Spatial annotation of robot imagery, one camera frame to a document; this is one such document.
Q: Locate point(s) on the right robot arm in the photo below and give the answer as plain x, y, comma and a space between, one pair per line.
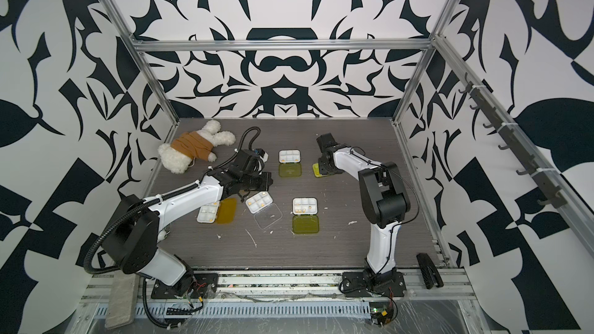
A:
383, 196

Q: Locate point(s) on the grey sponge block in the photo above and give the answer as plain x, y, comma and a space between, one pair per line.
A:
122, 301

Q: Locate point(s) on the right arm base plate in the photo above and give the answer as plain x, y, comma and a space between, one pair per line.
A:
365, 284

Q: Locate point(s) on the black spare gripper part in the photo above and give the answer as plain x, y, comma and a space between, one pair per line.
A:
430, 274

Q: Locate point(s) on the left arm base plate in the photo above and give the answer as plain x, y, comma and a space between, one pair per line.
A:
202, 285

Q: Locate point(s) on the green pillbox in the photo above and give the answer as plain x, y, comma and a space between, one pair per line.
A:
316, 170
305, 216
289, 163

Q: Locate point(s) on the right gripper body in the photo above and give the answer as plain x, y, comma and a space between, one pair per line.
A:
322, 168

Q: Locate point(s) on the white plush bunny toy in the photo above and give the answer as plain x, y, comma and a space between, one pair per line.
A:
178, 155

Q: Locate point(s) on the clear lid pillbox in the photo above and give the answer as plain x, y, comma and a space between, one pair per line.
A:
266, 213

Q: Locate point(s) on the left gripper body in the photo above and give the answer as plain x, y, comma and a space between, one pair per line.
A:
257, 182

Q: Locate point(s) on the wall hook rack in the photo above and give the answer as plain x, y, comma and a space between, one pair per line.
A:
557, 192

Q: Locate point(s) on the green circuit board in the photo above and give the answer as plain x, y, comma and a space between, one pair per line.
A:
384, 314

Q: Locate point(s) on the yellow pillbox near left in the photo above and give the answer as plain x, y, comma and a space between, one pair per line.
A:
222, 212

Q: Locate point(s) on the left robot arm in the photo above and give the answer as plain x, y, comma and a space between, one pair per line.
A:
130, 242

